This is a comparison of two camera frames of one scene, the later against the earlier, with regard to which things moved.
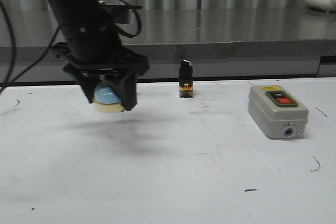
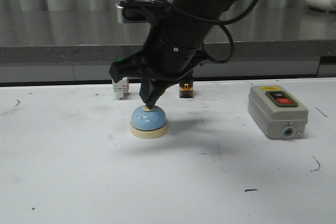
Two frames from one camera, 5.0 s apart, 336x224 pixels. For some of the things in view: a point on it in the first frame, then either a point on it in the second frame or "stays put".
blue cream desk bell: [107, 99] to [148, 124]
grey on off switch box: [279, 114] stays put
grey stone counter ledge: [224, 43] stays put
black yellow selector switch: [186, 80] stays put
